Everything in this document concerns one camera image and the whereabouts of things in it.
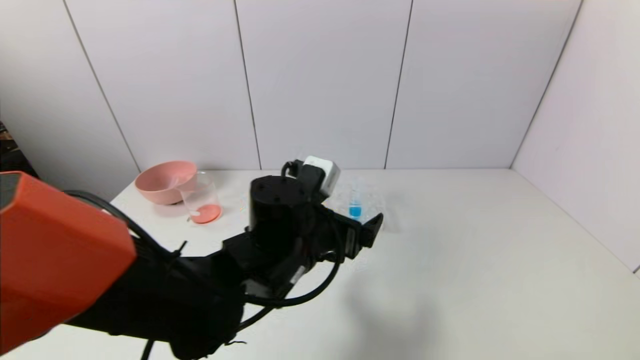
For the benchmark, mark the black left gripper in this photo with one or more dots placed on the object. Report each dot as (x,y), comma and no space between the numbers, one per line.
(353,239)

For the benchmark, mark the test tube with blue pigment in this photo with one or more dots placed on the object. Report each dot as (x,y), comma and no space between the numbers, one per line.
(355,212)

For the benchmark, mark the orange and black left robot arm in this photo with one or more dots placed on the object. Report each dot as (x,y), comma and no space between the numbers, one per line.
(60,260)

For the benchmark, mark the clear acrylic test tube rack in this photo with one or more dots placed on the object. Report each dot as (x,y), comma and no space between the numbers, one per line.
(374,202)

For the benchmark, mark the clear glass beaker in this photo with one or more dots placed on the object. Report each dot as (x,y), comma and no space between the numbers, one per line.
(200,192)

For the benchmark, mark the pink plastic bowl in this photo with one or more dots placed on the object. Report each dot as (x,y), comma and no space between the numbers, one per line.
(160,182)

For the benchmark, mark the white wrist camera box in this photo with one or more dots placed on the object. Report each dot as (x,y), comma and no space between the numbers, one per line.
(326,170)

